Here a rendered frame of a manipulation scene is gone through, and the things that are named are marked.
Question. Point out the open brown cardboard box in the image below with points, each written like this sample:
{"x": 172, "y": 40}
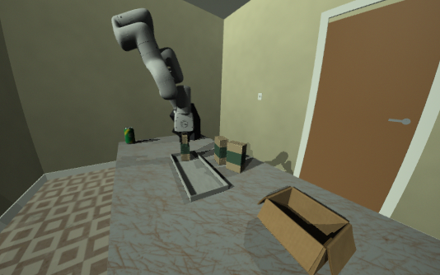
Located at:
{"x": 317, "y": 219}

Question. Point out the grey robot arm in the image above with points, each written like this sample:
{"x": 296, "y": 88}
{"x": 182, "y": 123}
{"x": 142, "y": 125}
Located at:
{"x": 138, "y": 33}

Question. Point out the green drink can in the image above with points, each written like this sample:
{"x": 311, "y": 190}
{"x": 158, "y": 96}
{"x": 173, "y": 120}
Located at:
{"x": 129, "y": 135}

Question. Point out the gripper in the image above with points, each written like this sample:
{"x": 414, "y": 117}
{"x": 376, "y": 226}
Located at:
{"x": 183, "y": 123}

